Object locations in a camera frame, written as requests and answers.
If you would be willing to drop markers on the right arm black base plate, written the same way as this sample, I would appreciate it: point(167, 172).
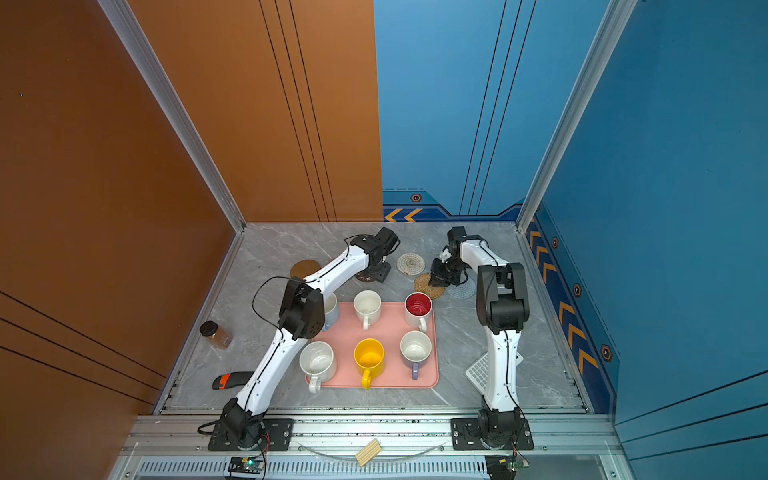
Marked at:
point(467, 434)

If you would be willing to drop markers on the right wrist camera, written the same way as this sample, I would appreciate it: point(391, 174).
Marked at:
point(455, 237)

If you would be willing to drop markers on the aluminium front rail frame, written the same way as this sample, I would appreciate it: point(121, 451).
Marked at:
point(415, 445)

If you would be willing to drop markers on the yellow mug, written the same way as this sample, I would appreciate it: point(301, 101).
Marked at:
point(369, 356)

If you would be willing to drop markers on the orange black utility knife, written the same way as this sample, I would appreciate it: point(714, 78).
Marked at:
point(231, 380)

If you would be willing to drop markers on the light blue mug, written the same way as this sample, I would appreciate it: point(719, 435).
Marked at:
point(332, 311)

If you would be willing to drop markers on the white scientific calculator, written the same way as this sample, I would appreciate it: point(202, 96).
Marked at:
point(478, 373)

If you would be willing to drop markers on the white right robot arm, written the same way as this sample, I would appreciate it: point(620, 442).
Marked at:
point(502, 308)

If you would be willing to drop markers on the light blue woven coaster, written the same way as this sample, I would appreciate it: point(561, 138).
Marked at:
point(463, 291)

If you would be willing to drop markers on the cream multicolour woven coaster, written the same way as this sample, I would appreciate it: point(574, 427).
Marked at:
point(411, 264)

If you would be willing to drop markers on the grey aluminium corner post left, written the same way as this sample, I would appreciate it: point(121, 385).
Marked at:
point(127, 27)

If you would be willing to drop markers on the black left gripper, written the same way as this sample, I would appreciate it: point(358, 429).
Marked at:
point(384, 274)

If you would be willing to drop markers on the round brown wooden coaster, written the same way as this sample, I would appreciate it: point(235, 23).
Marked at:
point(304, 268)

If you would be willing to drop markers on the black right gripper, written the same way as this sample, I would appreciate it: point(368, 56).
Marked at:
point(438, 278)

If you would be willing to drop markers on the small wooden block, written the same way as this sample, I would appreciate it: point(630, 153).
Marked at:
point(367, 453)

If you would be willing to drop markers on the tan rattan coaster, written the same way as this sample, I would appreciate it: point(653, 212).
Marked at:
point(422, 284)

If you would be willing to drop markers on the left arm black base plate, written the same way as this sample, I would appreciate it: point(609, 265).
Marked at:
point(275, 436)

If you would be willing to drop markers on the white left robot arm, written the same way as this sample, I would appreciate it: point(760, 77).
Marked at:
point(301, 318)

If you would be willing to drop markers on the grey aluminium corner post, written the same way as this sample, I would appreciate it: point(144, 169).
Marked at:
point(127, 27)
point(608, 34)

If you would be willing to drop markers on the white mug back middle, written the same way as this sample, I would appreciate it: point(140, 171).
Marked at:
point(368, 306)

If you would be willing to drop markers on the circuit board right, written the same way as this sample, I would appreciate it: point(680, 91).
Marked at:
point(505, 467)

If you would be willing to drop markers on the green circuit board left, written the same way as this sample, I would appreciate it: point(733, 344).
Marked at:
point(249, 467)

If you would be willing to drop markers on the spice jar black lid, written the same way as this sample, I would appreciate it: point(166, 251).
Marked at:
point(216, 334)

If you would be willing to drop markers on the white mug red inside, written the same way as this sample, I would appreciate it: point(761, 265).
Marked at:
point(418, 309)

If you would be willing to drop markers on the lilac mug white inside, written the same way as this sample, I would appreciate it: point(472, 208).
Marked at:
point(415, 350)

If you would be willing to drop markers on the grey aluminium corner post right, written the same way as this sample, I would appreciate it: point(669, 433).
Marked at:
point(608, 34)

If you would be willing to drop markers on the white mug front left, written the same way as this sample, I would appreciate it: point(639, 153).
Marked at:
point(319, 364)

